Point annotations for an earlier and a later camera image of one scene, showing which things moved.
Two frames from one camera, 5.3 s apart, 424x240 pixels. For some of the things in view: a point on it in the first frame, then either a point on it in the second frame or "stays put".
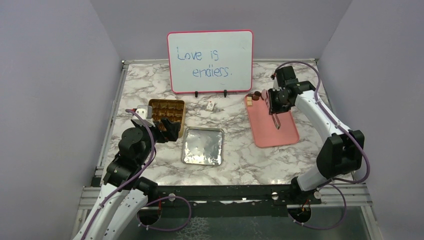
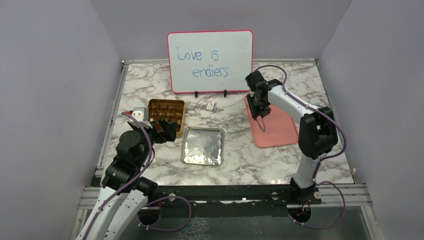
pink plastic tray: x=265 y=133 stays put
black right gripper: x=274 y=108 -> x=255 y=112
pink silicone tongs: x=266 y=96 -> x=261 y=123
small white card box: x=210 y=105 stays put
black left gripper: x=170 y=134 stays put
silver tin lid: x=203 y=146 stays put
